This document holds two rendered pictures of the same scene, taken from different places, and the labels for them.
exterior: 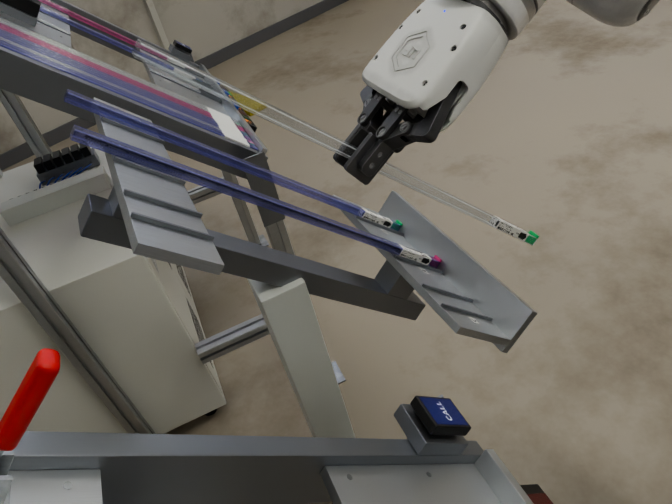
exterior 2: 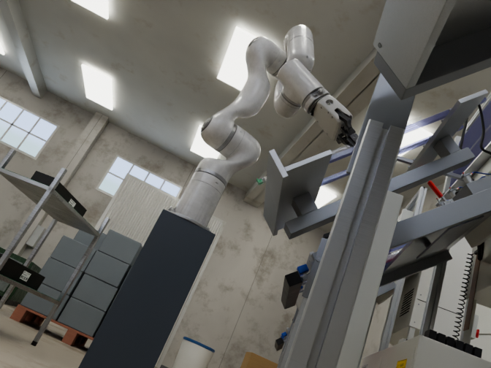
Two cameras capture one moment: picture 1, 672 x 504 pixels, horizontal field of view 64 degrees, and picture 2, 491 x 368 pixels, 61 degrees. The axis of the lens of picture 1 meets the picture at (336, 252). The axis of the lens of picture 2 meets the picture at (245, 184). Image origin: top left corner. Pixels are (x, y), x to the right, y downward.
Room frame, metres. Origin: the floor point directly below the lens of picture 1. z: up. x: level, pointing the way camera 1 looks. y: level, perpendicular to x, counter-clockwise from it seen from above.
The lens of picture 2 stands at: (1.40, 0.19, 0.34)
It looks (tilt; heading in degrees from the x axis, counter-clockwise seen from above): 24 degrees up; 207
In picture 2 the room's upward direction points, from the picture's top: 24 degrees clockwise
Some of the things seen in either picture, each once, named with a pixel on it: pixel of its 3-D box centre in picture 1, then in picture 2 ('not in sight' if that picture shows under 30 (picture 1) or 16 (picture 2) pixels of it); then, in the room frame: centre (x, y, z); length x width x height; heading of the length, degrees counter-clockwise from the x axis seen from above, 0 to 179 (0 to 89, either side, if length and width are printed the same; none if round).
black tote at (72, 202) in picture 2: not in sight; (59, 198); (-0.89, -2.38, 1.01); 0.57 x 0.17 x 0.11; 14
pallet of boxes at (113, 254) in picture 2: not in sight; (102, 291); (-3.06, -3.28, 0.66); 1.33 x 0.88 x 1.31; 118
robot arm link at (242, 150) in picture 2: not in sight; (230, 158); (0.24, -0.50, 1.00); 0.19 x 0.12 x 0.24; 140
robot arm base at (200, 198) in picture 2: not in sight; (197, 204); (0.26, -0.53, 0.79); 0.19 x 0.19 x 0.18
